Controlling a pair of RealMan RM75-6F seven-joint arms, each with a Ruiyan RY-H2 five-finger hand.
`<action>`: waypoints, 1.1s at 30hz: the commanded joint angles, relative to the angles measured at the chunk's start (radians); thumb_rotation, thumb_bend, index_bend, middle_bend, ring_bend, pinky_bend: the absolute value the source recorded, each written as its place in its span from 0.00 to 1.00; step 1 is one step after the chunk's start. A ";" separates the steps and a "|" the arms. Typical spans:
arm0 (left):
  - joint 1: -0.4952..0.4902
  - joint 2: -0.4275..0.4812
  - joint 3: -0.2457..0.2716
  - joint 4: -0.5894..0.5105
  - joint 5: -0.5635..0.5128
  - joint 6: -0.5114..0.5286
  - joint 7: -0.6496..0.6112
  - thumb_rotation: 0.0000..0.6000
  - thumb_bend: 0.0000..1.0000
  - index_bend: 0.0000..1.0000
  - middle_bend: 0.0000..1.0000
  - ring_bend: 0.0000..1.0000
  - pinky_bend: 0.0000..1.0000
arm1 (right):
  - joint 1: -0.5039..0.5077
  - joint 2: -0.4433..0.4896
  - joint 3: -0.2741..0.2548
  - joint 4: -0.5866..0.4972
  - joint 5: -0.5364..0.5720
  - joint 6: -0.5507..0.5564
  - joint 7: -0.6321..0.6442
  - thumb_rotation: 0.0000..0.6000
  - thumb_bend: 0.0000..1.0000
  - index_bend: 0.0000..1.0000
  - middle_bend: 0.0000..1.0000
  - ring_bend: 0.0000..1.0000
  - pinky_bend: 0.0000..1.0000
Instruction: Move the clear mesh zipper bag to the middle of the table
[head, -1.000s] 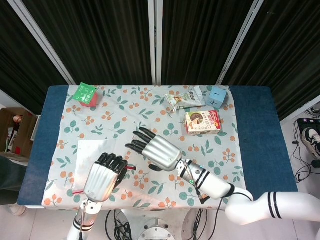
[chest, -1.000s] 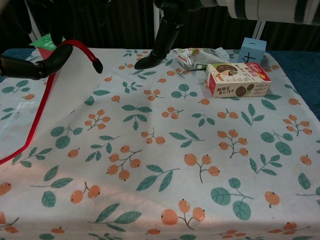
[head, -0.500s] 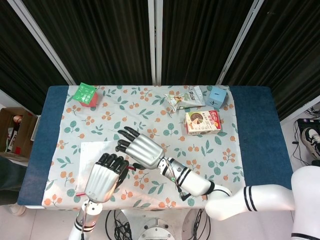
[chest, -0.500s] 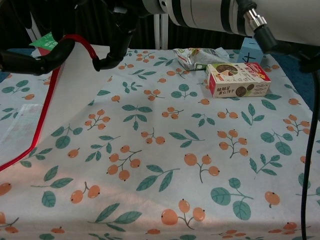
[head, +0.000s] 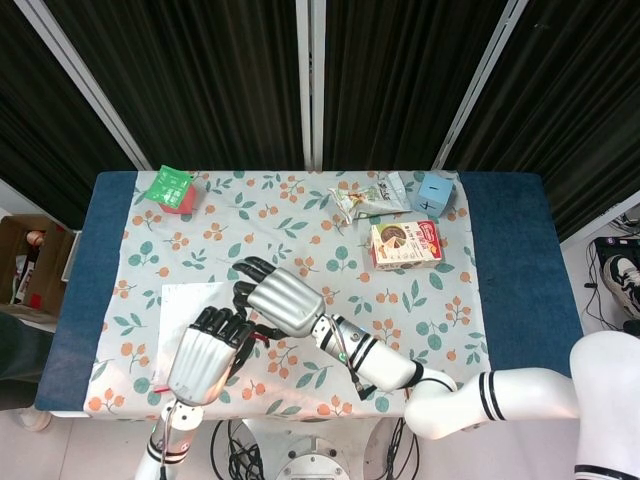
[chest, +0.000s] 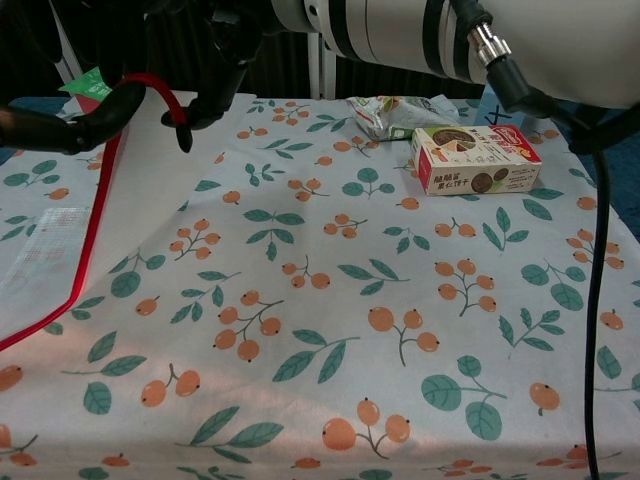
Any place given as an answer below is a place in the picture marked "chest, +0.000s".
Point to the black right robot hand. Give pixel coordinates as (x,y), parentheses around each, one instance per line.
(220,55)

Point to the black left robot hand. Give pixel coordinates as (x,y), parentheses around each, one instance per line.
(60,132)

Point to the clear mesh zipper pouch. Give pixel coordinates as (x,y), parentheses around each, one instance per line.
(55,240)

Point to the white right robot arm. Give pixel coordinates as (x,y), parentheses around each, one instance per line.
(550,45)

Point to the crumpled foil snack bag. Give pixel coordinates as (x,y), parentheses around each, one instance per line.
(385,117)

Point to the red box with green lid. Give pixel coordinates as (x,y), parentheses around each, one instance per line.
(92,86)

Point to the black pleated curtain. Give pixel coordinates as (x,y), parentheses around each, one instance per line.
(400,82)

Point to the white and red cookie box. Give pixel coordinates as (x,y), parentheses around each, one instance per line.
(475,165)

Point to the light blue paper box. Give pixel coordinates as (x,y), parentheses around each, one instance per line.
(492,116)

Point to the fruit and leaf print tablecloth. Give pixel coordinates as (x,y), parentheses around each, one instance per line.
(350,310)

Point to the white metal frame post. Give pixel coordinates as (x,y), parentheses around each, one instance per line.
(67,60)
(322,70)

